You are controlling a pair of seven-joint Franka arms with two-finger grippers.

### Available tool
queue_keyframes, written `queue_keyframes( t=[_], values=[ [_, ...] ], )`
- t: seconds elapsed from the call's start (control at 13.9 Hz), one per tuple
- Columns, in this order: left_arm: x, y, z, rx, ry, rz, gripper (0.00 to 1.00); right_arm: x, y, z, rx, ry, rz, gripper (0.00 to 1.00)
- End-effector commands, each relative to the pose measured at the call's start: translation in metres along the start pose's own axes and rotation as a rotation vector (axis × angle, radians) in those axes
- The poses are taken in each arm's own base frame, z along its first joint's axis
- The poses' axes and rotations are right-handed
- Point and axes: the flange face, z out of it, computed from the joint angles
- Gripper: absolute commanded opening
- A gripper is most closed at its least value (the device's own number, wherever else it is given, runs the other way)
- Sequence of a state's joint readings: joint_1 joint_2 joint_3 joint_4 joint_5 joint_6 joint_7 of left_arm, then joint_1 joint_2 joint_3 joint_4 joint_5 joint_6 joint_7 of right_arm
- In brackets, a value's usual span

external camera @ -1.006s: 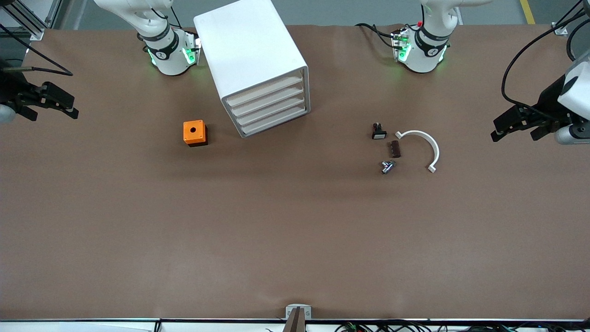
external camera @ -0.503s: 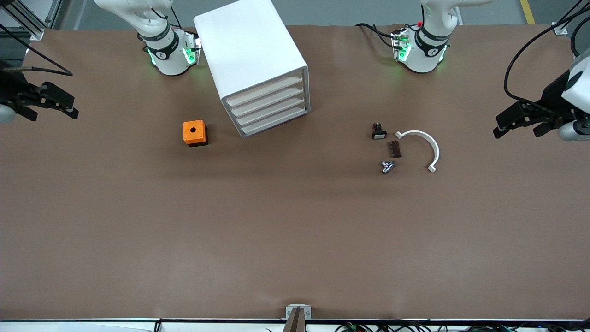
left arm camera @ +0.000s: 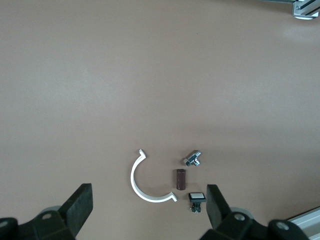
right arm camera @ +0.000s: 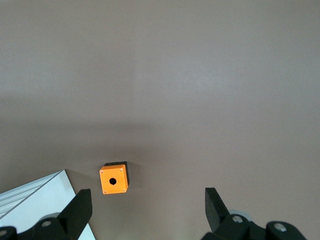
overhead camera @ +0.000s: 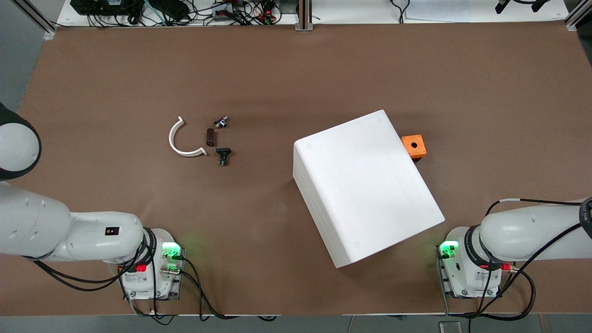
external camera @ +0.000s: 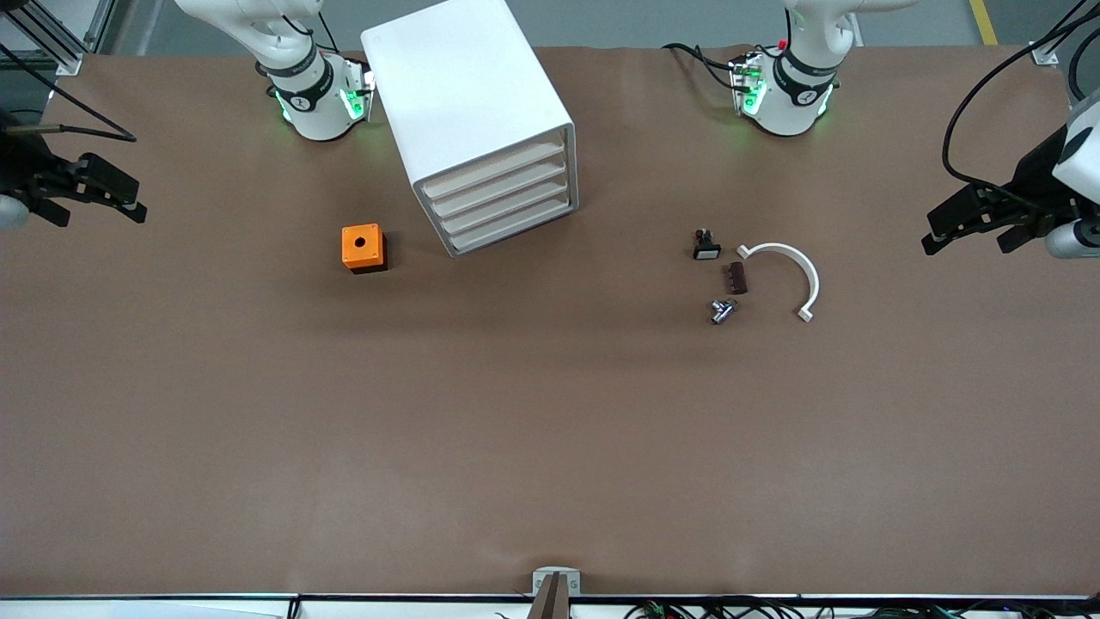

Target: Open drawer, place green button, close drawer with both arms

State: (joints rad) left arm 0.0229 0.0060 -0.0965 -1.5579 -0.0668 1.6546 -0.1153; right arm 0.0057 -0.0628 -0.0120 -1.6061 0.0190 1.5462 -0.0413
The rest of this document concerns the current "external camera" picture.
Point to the brown terminal block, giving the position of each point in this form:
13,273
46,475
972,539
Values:
737,278

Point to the orange button enclosure box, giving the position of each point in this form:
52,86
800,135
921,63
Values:
361,245

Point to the black white push button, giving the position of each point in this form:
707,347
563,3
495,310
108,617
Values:
706,251

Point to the white curved plastic bracket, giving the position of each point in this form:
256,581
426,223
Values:
808,275

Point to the aluminium frame post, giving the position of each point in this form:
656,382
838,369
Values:
69,62
1044,56

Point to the silver metal fitting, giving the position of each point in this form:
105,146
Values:
722,312

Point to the grey metal mount bracket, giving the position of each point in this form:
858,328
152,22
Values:
540,580

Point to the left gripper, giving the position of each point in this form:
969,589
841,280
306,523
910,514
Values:
1034,178

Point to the brown table mat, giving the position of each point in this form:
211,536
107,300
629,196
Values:
550,430

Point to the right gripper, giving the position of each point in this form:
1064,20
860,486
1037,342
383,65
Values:
24,168

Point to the white cabinet drawer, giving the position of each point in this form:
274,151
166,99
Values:
494,208
494,228
494,171
494,190

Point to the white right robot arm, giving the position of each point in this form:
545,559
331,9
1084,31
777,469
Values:
314,112

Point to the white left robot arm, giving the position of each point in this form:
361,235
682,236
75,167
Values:
795,103

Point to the white four-drawer cabinet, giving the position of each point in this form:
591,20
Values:
464,86

